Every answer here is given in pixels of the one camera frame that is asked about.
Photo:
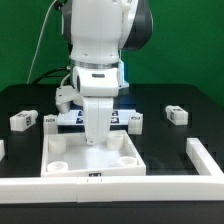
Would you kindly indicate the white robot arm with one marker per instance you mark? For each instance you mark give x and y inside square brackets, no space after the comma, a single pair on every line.
[97,32]

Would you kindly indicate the white L-shaped fence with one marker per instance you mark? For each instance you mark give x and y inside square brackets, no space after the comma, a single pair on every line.
[207,184]

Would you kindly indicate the white part left edge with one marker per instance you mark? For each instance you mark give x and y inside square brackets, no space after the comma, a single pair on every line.
[2,150]

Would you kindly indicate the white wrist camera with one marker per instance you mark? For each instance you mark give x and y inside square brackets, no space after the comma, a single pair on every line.
[64,96]

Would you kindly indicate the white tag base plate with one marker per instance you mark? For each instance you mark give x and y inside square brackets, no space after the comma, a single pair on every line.
[75,118]

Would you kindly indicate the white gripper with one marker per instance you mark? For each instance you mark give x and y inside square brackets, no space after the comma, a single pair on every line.
[97,113]

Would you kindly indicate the white square table top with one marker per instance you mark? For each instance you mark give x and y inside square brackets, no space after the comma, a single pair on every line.
[69,155]

